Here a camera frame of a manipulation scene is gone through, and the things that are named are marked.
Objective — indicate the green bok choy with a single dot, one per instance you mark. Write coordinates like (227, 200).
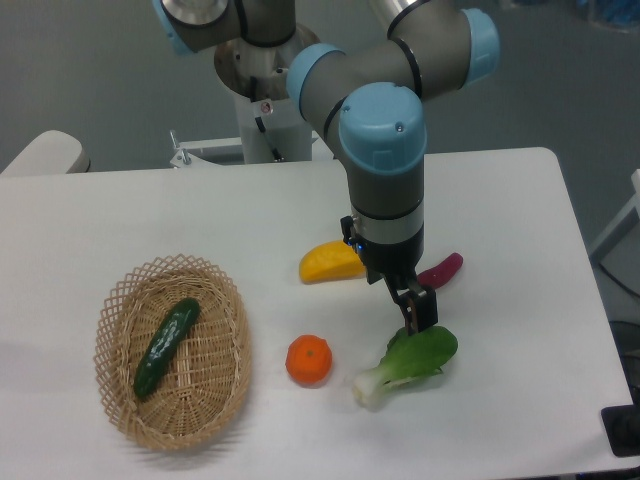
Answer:
(407, 359)

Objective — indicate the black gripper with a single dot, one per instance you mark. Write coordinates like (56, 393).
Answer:
(397, 263)

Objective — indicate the orange tangerine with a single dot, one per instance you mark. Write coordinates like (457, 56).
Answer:
(309, 360)

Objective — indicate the green cucumber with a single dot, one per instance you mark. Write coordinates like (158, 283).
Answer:
(161, 349)

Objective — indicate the white chair armrest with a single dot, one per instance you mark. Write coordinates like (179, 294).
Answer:
(51, 153)

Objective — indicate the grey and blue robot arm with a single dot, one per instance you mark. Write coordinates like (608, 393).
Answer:
(289, 89)

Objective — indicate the white furniture frame right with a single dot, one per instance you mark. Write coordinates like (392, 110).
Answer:
(617, 228)

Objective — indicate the purple sweet potato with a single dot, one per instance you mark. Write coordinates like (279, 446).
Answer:
(439, 275)

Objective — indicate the black device at table edge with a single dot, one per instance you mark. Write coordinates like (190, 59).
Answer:
(621, 424)

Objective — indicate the yellow mango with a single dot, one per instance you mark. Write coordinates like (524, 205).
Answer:
(331, 261)

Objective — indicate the blue object top right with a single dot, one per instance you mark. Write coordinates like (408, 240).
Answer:
(619, 15)

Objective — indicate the woven wicker basket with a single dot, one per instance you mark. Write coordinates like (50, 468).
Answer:
(206, 381)

